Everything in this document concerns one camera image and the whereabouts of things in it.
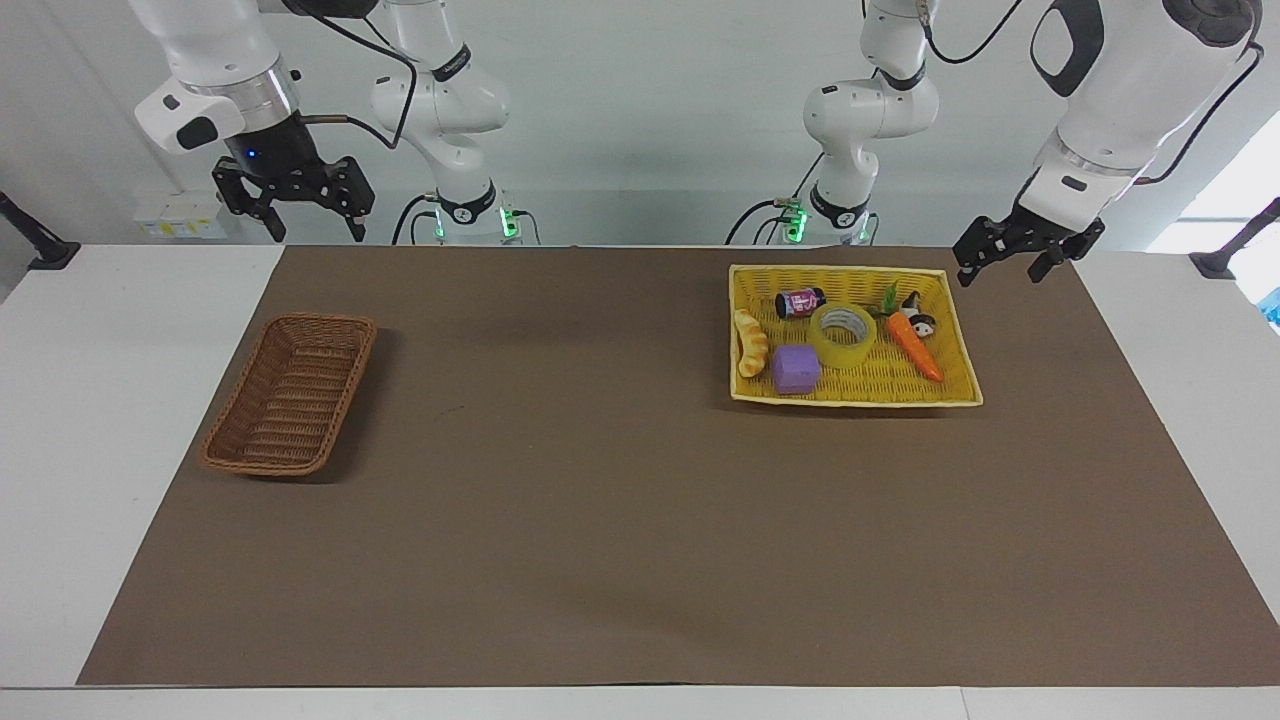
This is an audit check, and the black cable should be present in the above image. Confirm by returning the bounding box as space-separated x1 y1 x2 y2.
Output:
918 0 1027 66
1136 38 1265 187
391 192 443 247
282 0 419 151
726 150 827 247

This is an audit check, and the brown wicker basket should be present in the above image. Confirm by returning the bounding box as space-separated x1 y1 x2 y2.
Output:
197 313 379 478

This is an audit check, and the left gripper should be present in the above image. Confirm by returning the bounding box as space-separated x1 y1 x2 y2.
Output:
951 203 1107 290

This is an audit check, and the orange toy carrot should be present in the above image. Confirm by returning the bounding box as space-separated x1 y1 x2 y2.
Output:
878 284 945 384

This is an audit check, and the black stand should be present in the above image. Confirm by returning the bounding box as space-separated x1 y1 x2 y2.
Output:
0 190 82 272
1189 197 1280 280

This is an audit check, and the black and white small toy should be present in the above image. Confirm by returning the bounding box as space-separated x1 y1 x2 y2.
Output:
899 290 938 339

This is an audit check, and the purple cube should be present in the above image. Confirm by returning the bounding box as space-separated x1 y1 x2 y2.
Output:
771 345 823 395

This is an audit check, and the toy bread loaf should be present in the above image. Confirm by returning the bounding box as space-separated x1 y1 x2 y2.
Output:
733 308 771 379

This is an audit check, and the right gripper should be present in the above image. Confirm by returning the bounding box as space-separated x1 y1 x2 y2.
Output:
211 112 378 245

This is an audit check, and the yellow wicker basket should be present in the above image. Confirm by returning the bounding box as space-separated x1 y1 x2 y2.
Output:
728 264 985 409

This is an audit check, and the white wall socket box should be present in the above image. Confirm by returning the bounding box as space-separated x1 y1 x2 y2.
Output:
134 194 229 240

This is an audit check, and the yellowish clear tape roll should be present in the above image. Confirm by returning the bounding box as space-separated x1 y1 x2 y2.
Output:
809 302 879 370

